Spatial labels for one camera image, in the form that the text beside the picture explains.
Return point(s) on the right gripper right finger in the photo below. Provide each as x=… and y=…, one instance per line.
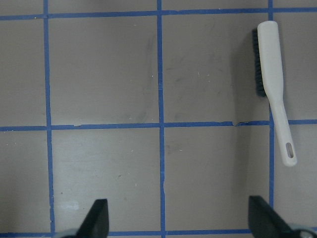
x=264, y=222

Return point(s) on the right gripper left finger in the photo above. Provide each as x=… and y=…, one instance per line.
x=96, y=223

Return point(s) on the white hand brush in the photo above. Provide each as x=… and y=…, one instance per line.
x=270, y=83

